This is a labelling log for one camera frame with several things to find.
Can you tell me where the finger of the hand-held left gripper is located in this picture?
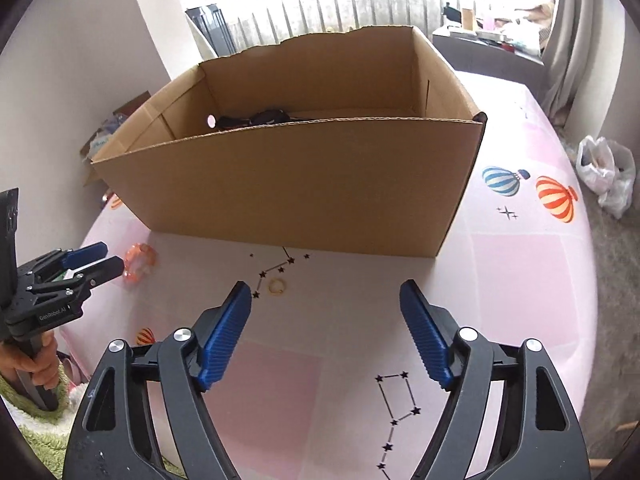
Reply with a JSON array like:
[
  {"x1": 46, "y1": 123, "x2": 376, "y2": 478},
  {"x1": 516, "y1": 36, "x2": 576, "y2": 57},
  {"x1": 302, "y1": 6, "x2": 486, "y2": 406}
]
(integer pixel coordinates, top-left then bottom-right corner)
[
  {"x1": 60, "y1": 241, "x2": 109, "y2": 270},
  {"x1": 74, "y1": 255, "x2": 125, "y2": 289}
]

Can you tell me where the large brown cardboard box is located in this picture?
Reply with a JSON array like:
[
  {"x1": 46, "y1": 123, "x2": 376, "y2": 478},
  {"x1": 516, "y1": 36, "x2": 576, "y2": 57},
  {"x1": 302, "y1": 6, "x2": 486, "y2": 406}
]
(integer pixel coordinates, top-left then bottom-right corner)
[{"x1": 90, "y1": 25, "x2": 487, "y2": 258}]

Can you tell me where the printed cardboard carton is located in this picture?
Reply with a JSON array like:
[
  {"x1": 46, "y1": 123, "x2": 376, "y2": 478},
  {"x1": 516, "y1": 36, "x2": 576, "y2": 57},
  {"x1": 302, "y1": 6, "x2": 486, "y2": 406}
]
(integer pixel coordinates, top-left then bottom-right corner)
[{"x1": 80, "y1": 91, "x2": 154, "y2": 187}]

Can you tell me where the grey cluttered desk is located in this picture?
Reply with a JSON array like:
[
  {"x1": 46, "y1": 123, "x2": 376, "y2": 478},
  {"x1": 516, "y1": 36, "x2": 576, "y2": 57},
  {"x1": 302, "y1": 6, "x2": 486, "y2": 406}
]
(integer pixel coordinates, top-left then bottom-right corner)
[{"x1": 432, "y1": 29, "x2": 549, "y2": 99}]

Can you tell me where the white fluffy blanket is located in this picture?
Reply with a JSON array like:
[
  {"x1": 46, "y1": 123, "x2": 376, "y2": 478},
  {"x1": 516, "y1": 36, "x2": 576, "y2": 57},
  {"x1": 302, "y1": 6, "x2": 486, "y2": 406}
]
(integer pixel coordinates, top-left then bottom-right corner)
[{"x1": 9, "y1": 399, "x2": 77, "y2": 429}]

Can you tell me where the grey curtain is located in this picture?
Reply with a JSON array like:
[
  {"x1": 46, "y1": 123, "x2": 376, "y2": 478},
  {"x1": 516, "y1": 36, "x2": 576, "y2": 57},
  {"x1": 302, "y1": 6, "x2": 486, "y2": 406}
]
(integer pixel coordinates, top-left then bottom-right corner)
[{"x1": 540, "y1": 0, "x2": 626, "y2": 129}]

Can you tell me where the orange bead bracelet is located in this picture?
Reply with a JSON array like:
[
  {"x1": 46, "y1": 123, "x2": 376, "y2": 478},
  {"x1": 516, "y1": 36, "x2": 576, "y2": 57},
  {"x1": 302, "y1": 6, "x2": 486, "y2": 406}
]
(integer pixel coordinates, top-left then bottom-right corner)
[{"x1": 122, "y1": 242, "x2": 159, "y2": 285}]

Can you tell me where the white plastic bag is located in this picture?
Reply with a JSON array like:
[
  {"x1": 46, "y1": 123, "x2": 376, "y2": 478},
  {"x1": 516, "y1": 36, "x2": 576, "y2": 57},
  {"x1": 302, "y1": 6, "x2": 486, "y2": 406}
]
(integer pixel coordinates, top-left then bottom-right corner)
[{"x1": 575, "y1": 135, "x2": 639, "y2": 220}]

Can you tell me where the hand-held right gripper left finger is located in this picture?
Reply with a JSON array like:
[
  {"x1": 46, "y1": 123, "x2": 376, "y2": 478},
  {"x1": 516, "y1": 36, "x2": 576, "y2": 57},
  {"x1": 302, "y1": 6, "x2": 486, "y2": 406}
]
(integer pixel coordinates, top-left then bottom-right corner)
[{"x1": 62, "y1": 280, "x2": 253, "y2": 480}]

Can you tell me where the purple kids smartwatch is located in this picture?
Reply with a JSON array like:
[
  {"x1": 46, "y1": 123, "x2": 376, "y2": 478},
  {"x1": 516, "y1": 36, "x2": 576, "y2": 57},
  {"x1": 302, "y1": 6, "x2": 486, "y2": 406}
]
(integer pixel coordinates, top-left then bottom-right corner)
[{"x1": 217, "y1": 106, "x2": 301, "y2": 129}]

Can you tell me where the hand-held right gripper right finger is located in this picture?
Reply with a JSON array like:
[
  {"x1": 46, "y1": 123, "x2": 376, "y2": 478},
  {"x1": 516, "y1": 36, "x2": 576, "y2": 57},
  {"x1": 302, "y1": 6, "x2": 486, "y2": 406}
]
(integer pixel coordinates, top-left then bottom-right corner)
[{"x1": 398, "y1": 279, "x2": 592, "y2": 480}]

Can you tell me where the person's left hand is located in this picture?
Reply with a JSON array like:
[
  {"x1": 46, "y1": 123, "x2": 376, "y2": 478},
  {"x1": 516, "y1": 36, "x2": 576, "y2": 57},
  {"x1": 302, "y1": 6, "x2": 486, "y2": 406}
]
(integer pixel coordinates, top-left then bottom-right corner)
[{"x1": 0, "y1": 332, "x2": 61, "y2": 392}]

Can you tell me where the pink balloon-print tablecloth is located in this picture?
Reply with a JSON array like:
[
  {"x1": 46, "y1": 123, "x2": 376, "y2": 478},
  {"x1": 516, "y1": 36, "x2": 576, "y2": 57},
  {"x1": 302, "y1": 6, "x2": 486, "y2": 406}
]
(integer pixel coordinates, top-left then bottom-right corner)
[{"x1": 62, "y1": 67, "x2": 601, "y2": 480}]

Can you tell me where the green shaggy blanket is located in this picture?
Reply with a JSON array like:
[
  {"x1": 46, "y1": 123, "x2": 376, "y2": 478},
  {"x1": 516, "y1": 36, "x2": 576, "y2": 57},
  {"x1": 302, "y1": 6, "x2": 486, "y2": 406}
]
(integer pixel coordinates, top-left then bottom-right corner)
[{"x1": 0, "y1": 360, "x2": 186, "y2": 480}]

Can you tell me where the metal balcony railing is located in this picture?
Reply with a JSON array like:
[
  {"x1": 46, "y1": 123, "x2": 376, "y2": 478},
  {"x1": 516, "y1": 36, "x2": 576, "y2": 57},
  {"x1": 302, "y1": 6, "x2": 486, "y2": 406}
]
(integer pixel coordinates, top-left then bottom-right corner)
[{"x1": 225, "y1": 0, "x2": 451, "y2": 53}]

